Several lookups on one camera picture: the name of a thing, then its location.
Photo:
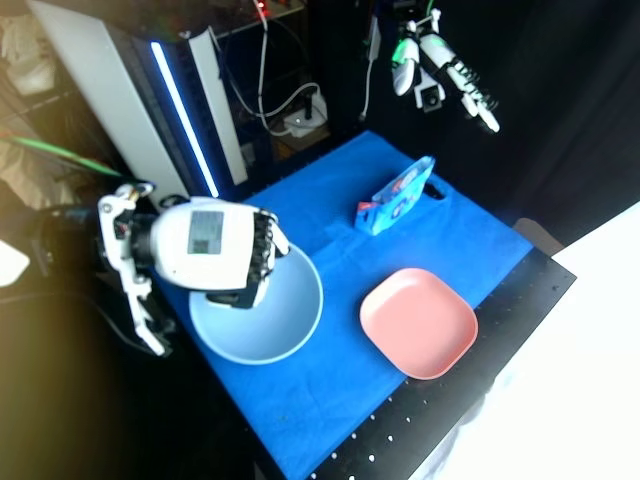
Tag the blue snack packet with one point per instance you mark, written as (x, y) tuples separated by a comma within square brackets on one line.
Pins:
[(395, 200)]

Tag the light blue bowl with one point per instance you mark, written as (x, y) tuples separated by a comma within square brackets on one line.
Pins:
[(270, 320)]

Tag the black curtain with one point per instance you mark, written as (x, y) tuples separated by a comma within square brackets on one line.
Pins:
[(575, 100)]

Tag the white power adapter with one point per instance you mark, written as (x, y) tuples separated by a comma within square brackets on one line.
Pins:
[(300, 125)]

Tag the pink square plate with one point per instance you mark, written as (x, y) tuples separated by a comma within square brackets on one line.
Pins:
[(417, 325)]

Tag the white tower with blue light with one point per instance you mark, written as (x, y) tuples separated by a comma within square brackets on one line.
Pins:
[(100, 100)]

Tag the blue cloth mat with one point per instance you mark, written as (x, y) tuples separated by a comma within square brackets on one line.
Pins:
[(325, 390)]

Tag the white plastic bag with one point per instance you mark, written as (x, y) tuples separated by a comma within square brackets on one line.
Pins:
[(25, 55)]

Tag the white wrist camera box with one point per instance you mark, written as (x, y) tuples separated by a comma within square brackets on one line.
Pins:
[(431, 98)]

